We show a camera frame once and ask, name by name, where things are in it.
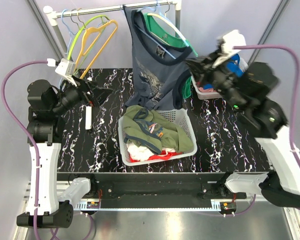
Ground light blue wire hanger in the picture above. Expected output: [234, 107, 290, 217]
[61, 9, 108, 73]

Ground white tank top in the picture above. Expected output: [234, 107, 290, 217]
[126, 142, 176, 160]

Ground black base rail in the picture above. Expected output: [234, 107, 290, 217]
[57, 172, 268, 212]

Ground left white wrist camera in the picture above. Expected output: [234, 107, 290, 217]
[47, 58, 77, 87]

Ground dark navy tank top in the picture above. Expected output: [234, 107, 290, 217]
[123, 5, 194, 111]

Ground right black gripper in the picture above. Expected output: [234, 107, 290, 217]
[185, 46, 248, 111]

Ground olive green tank top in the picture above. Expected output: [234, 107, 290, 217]
[122, 105, 194, 154]

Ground cream curved wooden hanger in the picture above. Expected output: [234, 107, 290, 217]
[145, 1, 198, 57]

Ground small white laundry basket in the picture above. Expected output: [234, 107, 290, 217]
[191, 57, 250, 100]

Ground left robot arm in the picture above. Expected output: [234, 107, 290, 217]
[5, 58, 112, 230]

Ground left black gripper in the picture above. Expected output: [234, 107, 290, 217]
[51, 73, 113, 115]

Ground red tank top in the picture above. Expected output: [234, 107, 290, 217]
[129, 151, 183, 163]

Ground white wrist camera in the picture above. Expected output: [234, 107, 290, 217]
[212, 29, 246, 68]
[47, 58, 77, 87]

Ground lime green hanger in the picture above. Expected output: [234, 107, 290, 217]
[66, 14, 110, 60]

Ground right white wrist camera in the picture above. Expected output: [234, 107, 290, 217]
[212, 29, 246, 68]

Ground large white perforated basket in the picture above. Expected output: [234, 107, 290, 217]
[117, 108, 198, 167]

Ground folded blue clothes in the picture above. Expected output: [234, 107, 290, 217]
[198, 54, 244, 93]

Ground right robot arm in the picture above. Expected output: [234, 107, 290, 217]
[187, 52, 300, 209]

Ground green t-shirt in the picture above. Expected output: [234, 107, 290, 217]
[143, 13, 192, 99]

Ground white clothes rack frame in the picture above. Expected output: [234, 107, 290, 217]
[43, 0, 182, 51]

